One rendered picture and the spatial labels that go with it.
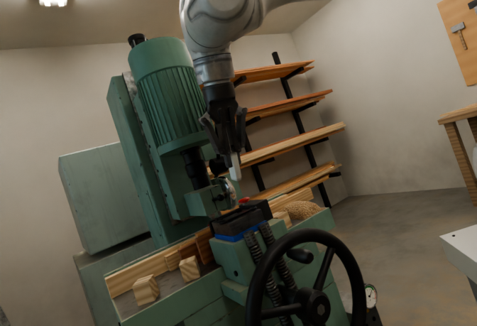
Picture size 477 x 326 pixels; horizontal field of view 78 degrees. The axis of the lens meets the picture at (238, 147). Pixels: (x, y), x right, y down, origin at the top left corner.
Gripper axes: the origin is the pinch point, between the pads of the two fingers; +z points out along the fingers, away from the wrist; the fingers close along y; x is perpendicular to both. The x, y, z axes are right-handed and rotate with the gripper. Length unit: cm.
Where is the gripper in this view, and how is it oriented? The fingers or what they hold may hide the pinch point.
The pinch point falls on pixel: (233, 165)
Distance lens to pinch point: 72.8
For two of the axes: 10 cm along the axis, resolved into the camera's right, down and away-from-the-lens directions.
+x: 5.3, 0.6, -8.4
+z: 1.9, 9.6, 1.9
